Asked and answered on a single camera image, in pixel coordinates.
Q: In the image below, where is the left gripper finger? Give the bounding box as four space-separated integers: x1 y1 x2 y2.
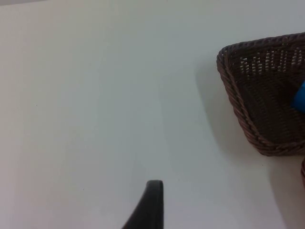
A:
121 180 164 229

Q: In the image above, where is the blue cube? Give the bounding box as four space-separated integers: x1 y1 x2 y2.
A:
292 81 305 113

